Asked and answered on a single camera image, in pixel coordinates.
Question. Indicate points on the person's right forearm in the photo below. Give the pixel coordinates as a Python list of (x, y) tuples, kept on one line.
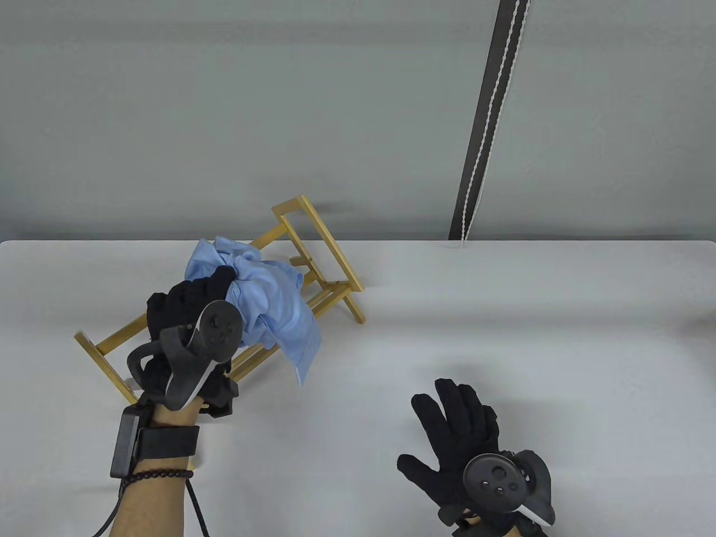
[(471, 521)]

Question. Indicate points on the grey left hand controller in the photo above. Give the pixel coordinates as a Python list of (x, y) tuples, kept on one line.
[(218, 330)]

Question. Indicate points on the person's left hand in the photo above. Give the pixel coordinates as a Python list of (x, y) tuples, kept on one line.
[(176, 307)]

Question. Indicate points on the person's right hand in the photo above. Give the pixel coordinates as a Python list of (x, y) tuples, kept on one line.
[(453, 436)]

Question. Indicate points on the person's left forearm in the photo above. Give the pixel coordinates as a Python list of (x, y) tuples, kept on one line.
[(151, 509)]

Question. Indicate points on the dark vertical wall strip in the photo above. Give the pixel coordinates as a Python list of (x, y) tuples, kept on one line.
[(486, 112)]

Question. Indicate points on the grey right hand controller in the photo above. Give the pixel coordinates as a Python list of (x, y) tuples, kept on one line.
[(495, 484)]

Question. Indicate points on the grey hand controller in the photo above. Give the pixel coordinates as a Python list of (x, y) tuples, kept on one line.
[(495, 484), (218, 330)]

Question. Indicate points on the wooden book rack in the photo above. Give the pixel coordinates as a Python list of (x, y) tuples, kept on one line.
[(330, 246)]

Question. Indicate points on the blue long-sleeve shirt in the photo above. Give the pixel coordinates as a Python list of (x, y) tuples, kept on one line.
[(279, 302)]

